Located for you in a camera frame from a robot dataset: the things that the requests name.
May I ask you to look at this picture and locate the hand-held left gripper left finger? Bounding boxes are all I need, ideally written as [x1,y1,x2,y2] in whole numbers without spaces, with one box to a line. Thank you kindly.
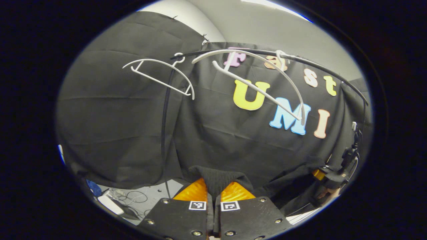
[137,178,214,240]

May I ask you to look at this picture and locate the large white plastic hanger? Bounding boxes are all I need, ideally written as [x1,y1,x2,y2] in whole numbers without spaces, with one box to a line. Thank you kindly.
[191,49,306,126]

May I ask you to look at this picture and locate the small white plastic hanger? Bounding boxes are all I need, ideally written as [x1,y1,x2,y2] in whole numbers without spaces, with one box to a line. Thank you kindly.
[122,52,195,100]

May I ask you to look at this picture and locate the black floor cables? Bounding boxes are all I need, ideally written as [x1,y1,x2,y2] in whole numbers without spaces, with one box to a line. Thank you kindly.
[112,187,149,217]

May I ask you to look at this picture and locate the black backdrop cloth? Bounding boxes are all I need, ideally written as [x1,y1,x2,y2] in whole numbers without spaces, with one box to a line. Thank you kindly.
[56,12,373,190]

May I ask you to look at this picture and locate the white power strip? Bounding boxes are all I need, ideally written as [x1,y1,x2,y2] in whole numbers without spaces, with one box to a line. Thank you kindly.
[97,194,124,216]

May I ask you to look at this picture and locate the black knit jacket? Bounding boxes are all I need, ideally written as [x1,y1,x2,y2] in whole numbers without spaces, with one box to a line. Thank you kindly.
[188,160,331,217]

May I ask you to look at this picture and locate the blue plastic item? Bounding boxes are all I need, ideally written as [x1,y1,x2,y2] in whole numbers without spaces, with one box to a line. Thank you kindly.
[86,179,102,197]

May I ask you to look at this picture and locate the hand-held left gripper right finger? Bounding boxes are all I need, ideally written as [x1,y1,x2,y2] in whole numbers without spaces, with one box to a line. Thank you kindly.
[213,182,293,240]

